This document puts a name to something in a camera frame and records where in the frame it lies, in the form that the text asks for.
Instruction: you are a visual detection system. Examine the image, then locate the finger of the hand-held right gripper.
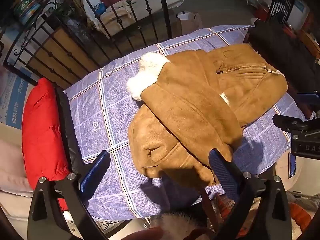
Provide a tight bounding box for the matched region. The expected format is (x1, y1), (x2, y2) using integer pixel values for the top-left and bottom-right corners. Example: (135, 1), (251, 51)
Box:
(272, 114), (320, 133)
(296, 93), (320, 104)

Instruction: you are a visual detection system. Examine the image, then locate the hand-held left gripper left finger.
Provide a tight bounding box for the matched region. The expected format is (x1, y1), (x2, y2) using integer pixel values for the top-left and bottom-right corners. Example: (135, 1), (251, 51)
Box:
(27, 151), (111, 240)

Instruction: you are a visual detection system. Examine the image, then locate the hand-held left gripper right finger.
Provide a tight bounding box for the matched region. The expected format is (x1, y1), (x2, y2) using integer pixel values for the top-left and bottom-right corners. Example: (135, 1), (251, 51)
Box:
(208, 148), (293, 240)

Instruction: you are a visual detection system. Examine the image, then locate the brown suede fur-lined jacket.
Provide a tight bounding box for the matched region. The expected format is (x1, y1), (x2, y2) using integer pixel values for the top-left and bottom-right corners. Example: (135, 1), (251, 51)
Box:
(126, 44), (288, 187)

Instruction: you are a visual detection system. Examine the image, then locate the black cloth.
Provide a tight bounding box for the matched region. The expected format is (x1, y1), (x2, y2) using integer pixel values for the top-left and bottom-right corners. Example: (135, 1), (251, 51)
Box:
(54, 86), (87, 175)

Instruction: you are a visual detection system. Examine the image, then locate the blue plaid bed sheet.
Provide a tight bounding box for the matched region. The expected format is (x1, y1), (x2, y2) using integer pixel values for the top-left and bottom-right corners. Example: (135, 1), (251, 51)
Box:
(64, 24), (307, 219)

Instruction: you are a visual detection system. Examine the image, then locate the dark cloth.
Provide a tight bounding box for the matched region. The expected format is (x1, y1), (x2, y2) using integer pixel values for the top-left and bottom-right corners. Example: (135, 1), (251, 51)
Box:
(244, 20), (320, 113)

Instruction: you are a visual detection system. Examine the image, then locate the red pillow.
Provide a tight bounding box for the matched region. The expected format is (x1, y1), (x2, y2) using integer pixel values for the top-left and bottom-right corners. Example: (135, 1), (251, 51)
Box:
(22, 77), (72, 212)

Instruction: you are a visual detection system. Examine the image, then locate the orange cloth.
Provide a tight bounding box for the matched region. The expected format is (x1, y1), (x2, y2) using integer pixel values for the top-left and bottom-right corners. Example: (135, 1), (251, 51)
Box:
(287, 202), (313, 233)

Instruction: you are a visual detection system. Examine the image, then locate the grey fur garment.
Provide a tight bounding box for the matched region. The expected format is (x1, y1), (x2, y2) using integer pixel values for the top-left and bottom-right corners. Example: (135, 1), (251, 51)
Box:
(150, 211), (208, 240)

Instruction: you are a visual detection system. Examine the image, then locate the pink cloth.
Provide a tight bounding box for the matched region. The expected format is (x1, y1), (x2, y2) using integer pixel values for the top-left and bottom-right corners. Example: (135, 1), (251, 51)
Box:
(0, 139), (34, 193)

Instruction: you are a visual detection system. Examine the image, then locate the black chair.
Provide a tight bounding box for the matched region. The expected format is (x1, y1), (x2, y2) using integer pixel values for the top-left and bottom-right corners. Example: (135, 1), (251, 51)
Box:
(269, 0), (295, 23)

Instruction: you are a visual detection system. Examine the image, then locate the brown paper bag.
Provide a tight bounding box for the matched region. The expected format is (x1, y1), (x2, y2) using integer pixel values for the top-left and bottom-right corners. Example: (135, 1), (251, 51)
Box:
(176, 11), (203, 38)

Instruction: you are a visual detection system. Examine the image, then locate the black iron bed railing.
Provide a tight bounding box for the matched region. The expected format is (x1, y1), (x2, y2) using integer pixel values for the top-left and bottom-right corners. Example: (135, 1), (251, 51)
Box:
(0, 0), (190, 90)

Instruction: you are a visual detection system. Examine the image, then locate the round tin can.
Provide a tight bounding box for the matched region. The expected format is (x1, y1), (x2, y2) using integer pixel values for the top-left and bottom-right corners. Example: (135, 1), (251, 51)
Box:
(14, 0), (42, 25)

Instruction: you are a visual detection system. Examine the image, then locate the brown strap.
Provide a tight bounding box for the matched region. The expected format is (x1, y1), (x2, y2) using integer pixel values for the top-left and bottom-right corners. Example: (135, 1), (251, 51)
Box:
(200, 187), (220, 233)

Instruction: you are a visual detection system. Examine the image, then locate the wall poster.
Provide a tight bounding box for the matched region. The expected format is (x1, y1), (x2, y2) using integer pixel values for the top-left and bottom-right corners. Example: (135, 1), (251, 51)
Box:
(0, 25), (35, 130)

